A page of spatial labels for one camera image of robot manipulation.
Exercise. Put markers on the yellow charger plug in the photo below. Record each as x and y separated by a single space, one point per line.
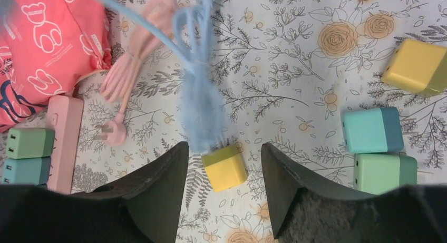
417 67
225 168

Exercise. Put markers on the teal USB charger plug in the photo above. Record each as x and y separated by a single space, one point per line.
34 171

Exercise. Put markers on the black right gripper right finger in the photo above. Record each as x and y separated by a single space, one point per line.
307 207

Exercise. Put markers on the pink patterned cloth bag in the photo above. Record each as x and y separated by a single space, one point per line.
47 46

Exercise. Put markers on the light green USB charger plug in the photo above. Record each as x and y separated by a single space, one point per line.
24 143

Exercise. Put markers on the pink power strip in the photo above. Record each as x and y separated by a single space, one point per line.
64 115

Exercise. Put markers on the floral patterned table mat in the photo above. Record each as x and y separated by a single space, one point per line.
215 73

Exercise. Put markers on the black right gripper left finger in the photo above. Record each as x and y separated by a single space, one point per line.
143 206

